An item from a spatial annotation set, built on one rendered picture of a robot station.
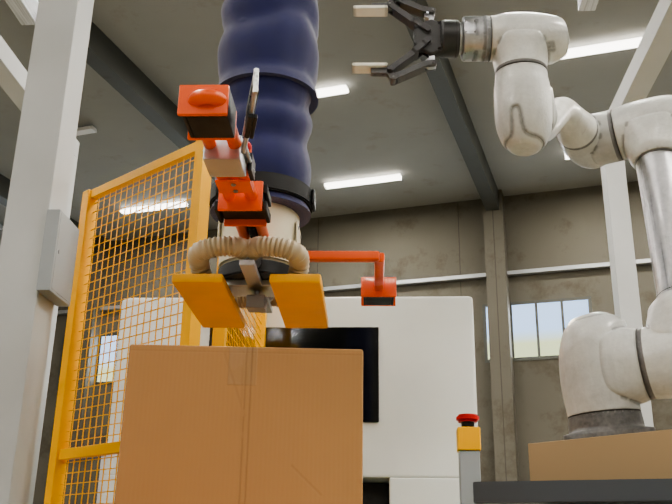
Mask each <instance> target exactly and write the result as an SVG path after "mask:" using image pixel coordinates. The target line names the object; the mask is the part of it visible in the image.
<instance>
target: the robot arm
mask: <svg viewBox="0 0 672 504"><path fill-rule="evenodd" d="M407 12H408V13H407ZM435 12H436V9H435V8H434V7H427V6H423V5H420V4H418V3H415V2H413V1H411V0H389V1H388V2H385V3H371V5H354V6H353V16H354V17H387V16H388V14H390V15H392V16H393V17H395V18H396V19H398V20H399V21H400V22H402V23H403V24H405V25H406V26H407V27H409V28H410V29H411V30H412V31H413V39H414V43H413V48H412V50H410V51H409V52H408V53H406V54H405V55H403V56H402V57H401V58H399V59H398V60H397V61H395V62H394V63H392V64H391V65H390V66H388V63H352V73H353V74H370V76H372V77H387V78H388V79H389V81H390V85H391V86H394V85H397V84H399V83H401V82H404V81H406V80H408V79H411V78H413V77H415V76H418V75H420V74H422V73H425V72H433V71H435V70H436V65H437V61H436V60H435V57H441V58H457V57H458V56H459V55H460V57H461V60H462V61H463V62H493V66H494V71H495V86H494V115H495V124H496V130H497V133H498V136H499V139H500V141H501V143H502V145H503V146H504V148H505V149H506V150H507V151H509V152H511V153H512V154H514V155H518V156H531V155H534V154H536V153H537V152H539V151H541V150H542V149H543V148H544V147H545V146H546V144H547V142H548V141H550V140H552V139H553V138H554V137H555V136H557V139H558V141H559V144H560V147H561V149H562V150H563V152H564V153H565V154H566V155H567V157H568V158H569V159H570V160H571V161H573V162H574V163H575V164H577V165H579V166H581V167H584V168H588V169H596V168H600V167H602V166H604V165H606V164H610V163H615V162H619V161H623V160H629V162H630V164H631V166H632V167H633V168H634V169H635V170H636V171H637V176H638V183H639V189H640V195H641V201H642V208H643V214H644V220H645V227H646V233H647V239H648V245H649V252H650V258H651V264H652V270H653V277H654V283H655V289H656V296H657V298H656V299H655V300H654V301H653V303H652V304H651V305H650V307H649V309H648V314H647V321H646V327H642V328H627V326H626V323H625V321H624V320H623V319H621V318H619V317H618V316H616V315H613V314H609V313H606V312H593V313H588V314H584V315H581V316H578V317H576V318H574V319H572V320H571V321H570V322H569V323H568V325H567V327H566V328H565V330H564V332H563V334H562V338H561V342H560V348H559V374H560V383H561V390H562V395H563V400H564V404H565V408H566V413H567V418H568V431H569V434H567V435H564V436H563V439H564V440H570V439H580V438H589V437H599V436H609V435H619V434H629V433H639V432H649V431H656V430H655V427H651V426H645V423H644V419H643V416H642V412H641V406H640V404H643V403H646V402H648V401H651V400H656V399H672V95H660V96H654V97H649V98H645V99H641V100H637V101H633V102H630V103H627V104H624V105H621V106H619V107H617V108H614V109H611V110H607V111H603V112H598V113H593V114H590V113H588V112H587V111H585V110H584V109H583V108H582V107H580V106H579V105H578V104H577V103H576V102H575V101H573V100H572V99H570V98H567V97H557V98H555V99H554V94H553V89H552V87H550V83H549V79H548V73H547V66H548V65H550V64H553V63H555V62H557V61H559V60H560V59H562V58H563V57H565V56H566V54H567V52H568V47H569V35H568V29H567V25H566V23H565V21H564V20H563V19H562V18H560V17H557V16H554V15H550V14H544V13H537V12H507V13H502V14H499V15H494V16H487V15H484V16H464V17H463V18H462V21H461V23H460V21H458V20H442V21H435V20H434V18H435ZM409 13H411V14H413V15H416V16H418V17H421V18H424V19H425V20H426V22H423V21H421V20H420V19H418V18H417V17H416V18H415V17H413V16H412V15H410V14H409ZM422 56H425V57H427V59H426V60H425V61H422V62H419V63H417V64H415V65H412V66H410V67H408V68H405V67H407V66H408V65H409V64H411V63H412V62H413V61H417V60H418V59H419V58H421V57H422ZM404 68H405V69H404ZM402 69H403V70H402Z"/></svg>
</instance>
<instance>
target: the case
mask: <svg viewBox="0 0 672 504"><path fill-rule="evenodd" d="M114 504H363V350H360V349H317V348H274V347H230V346H187V345H144V344H131V345H130V348H129V358H128V368H127V378H126V389H125V399H124V409H123V419H122V429H121V439H120V449H119V459H118V470H117V480H116V490H115V500H114Z"/></svg>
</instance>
